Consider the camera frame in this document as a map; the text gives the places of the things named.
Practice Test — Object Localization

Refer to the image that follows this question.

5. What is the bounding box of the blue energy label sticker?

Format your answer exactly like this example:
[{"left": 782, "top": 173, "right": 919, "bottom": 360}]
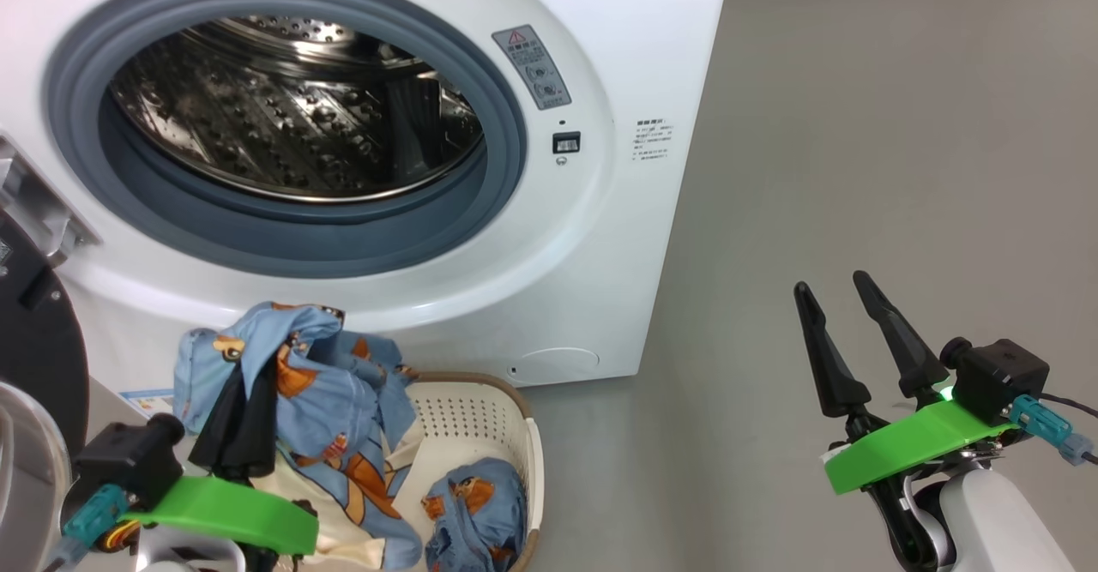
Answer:
[{"left": 120, "top": 389, "right": 178, "bottom": 420}]

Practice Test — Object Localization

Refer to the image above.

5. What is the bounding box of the blue bear print garment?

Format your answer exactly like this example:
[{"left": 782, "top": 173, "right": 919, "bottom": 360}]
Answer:
[
  {"left": 173, "top": 301, "right": 423, "bottom": 569},
  {"left": 422, "top": 458, "right": 528, "bottom": 572}
]

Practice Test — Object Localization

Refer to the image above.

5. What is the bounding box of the grey warning sticker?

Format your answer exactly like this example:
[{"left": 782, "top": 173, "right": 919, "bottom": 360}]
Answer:
[{"left": 492, "top": 25, "right": 572, "bottom": 111}]

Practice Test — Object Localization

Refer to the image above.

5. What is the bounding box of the grey rubber door gasket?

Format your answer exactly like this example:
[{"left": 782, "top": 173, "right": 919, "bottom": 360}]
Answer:
[{"left": 43, "top": 0, "right": 528, "bottom": 280}]

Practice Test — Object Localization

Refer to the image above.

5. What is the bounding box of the camera cable with teal plug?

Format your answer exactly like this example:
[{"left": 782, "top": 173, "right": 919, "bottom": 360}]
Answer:
[
  {"left": 1011, "top": 390, "right": 1098, "bottom": 467},
  {"left": 43, "top": 484, "right": 130, "bottom": 571}
]

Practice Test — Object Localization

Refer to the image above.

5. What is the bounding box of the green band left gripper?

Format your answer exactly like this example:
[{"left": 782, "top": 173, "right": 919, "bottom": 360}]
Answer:
[{"left": 120, "top": 353, "right": 320, "bottom": 572}]

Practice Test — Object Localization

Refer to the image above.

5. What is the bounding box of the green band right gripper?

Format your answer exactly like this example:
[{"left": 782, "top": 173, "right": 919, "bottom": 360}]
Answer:
[{"left": 793, "top": 270, "right": 1022, "bottom": 572}]

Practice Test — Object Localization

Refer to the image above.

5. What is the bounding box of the black round glass washer door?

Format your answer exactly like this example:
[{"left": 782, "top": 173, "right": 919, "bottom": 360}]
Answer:
[{"left": 0, "top": 130, "right": 102, "bottom": 572}]

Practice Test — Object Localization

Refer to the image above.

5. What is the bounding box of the cream perforated laundry basket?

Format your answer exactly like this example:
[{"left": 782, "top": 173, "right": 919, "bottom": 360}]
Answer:
[{"left": 377, "top": 372, "right": 546, "bottom": 572}]

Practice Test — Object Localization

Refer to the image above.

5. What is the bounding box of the round white filter cover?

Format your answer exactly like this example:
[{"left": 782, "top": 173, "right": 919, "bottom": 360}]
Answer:
[{"left": 513, "top": 347, "right": 601, "bottom": 386}]

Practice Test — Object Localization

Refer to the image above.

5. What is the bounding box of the white washing machine body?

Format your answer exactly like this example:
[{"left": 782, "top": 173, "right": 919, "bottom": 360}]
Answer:
[{"left": 0, "top": 0, "right": 735, "bottom": 423}]

